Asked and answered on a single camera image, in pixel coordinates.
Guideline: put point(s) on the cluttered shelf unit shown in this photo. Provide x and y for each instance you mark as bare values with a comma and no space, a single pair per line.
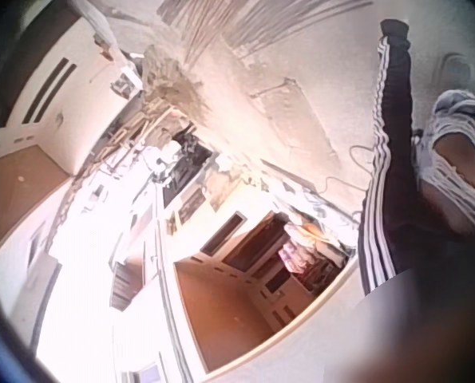
173,159

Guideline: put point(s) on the white hanging cloth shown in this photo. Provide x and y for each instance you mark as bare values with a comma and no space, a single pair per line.
97,24

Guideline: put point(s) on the grey striped rug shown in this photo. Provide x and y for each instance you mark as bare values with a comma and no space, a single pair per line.
229,24

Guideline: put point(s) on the white panelled door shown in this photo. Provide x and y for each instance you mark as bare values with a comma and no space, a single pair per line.
41,99

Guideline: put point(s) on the large white framed mirror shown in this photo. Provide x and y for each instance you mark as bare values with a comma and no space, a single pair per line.
229,287

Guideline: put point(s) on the dark slatted box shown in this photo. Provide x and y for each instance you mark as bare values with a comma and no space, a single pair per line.
123,283

